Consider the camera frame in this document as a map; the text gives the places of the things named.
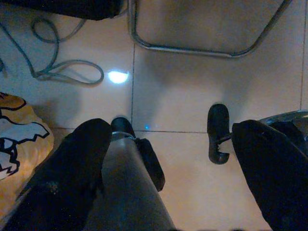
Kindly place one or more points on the black bag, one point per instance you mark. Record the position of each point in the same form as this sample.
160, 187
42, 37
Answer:
72, 8

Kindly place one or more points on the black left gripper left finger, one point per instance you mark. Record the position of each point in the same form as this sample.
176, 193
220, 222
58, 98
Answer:
62, 183

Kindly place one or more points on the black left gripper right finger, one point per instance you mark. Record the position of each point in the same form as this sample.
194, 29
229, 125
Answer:
276, 183

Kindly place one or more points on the silver robot left leg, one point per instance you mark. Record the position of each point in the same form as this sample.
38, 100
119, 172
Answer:
130, 180

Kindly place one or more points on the silver black robot right leg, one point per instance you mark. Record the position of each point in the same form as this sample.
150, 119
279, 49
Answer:
288, 127

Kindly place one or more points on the black robot right foot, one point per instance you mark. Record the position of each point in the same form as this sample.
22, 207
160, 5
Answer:
217, 125

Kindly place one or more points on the yellow cartoon print quilt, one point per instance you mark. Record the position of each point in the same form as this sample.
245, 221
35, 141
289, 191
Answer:
24, 156

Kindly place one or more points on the metal tube chair frame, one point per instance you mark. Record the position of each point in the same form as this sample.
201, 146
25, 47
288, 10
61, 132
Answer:
187, 50

